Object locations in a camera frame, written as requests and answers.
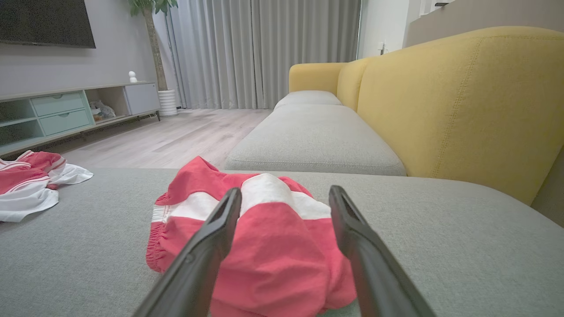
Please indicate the small white figurine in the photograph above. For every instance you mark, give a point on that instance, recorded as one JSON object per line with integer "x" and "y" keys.
{"x": 132, "y": 77}

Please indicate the tall indoor tree plant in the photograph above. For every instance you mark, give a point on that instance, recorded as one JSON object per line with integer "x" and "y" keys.
{"x": 154, "y": 53}

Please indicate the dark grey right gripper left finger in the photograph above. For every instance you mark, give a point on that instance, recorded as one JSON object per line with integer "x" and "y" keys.
{"x": 198, "y": 259}

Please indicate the red shorts with white stripe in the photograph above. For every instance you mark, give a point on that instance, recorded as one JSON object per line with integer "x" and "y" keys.
{"x": 282, "y": 264}

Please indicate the red and white basketball jersey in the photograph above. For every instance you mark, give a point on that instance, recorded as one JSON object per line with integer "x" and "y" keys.
{"x": 26, "y": 176}

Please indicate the grey plush toy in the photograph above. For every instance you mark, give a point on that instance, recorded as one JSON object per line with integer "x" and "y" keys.
{"x": 102, "y": 110}

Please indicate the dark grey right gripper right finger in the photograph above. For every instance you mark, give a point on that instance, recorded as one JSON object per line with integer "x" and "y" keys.
{"x": 374, "y": 273}

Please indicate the black flat television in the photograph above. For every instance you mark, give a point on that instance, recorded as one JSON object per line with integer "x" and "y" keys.
{"x": 44, "y": 20}

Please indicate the yellow sofa backrest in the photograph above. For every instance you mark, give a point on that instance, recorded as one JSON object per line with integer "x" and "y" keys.
{"x": 462, "y": 110}

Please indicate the wide grey sofa seat cushion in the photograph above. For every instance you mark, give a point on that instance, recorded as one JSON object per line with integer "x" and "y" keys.
{"x": 308, "y": 141}

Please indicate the low grey and green cabinet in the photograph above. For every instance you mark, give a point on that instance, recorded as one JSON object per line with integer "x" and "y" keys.
{"x": 61, "y": 114}

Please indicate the small grey sofa seat cushion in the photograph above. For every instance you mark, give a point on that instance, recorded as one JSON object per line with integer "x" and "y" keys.
{"x": 308, "y": 97}

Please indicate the white ribbed planter pot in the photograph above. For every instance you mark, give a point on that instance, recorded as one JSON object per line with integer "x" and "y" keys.
{"x": 167, "y": 103}

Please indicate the grey pleated curtain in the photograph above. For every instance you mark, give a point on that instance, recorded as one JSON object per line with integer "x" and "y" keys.
{"x": 264, "y": 48}

